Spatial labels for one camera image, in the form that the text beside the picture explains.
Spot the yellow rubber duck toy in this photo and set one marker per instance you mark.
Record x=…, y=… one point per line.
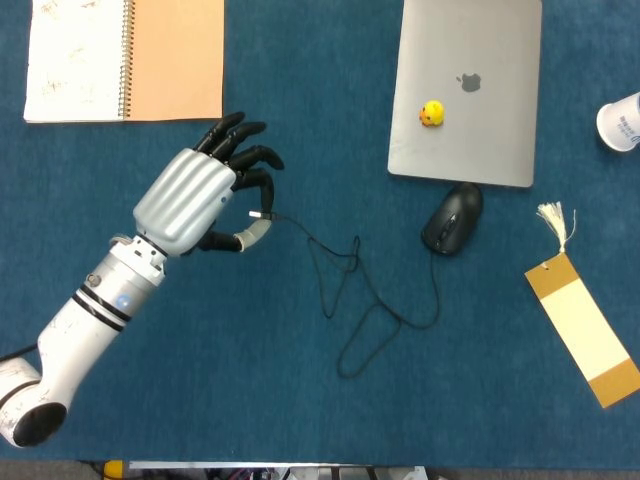
x=432, y=113

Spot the open spiral notebook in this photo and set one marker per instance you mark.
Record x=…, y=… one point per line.
x=125, y=60

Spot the white paper cup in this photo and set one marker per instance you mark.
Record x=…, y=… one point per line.
x=620, y=122

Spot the black computer mouse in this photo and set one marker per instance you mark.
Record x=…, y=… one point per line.
x=452, y=220

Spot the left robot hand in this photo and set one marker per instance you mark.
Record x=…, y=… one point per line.
x=200, y=200

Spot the silver laptop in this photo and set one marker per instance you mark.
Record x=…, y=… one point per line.
x=465, y=90

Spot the blue felt table mat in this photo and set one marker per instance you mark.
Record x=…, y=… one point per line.
x=300, y=400

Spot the metal frame under table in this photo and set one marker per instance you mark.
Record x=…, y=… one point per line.
x=275, y=470

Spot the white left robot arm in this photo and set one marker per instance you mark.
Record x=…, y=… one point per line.
x=95, y=310

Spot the brown bookmark with white tassel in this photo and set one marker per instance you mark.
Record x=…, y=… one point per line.
x=582, y=320

